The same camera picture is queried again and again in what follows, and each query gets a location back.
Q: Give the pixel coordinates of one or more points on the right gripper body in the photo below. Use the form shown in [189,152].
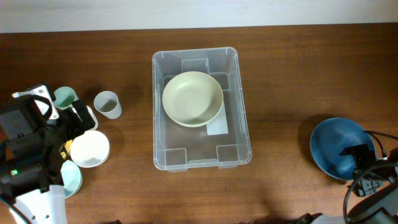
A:
[370,173]

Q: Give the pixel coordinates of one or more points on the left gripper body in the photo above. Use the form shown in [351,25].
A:
[68,126]

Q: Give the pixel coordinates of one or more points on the grey cup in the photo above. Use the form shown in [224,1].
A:
[108,104]

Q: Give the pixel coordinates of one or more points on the blue large bowl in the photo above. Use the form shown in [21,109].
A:
[330,138]

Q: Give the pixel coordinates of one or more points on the cream large bowl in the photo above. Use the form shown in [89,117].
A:
[192,97]
[201,124]

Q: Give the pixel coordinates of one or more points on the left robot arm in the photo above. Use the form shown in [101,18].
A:
[31,157]

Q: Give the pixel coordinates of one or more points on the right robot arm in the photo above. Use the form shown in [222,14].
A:
[372,197]

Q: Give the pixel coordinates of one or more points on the yellow small bowl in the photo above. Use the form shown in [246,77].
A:
[65,152]

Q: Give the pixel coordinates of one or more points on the cream white cup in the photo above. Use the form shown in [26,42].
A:
[91,114]

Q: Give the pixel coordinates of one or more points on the mint green cup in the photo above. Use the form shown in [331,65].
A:
[64,97]

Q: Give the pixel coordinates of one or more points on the white small bowl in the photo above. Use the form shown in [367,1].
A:
[90,149]

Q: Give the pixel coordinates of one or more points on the mint green small bowl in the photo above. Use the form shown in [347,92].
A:
[72,178]

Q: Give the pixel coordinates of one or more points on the clear plastic storage bin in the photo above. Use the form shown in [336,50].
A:
[179,148]

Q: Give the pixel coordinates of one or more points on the white label in bin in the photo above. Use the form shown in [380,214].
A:
[219,125]

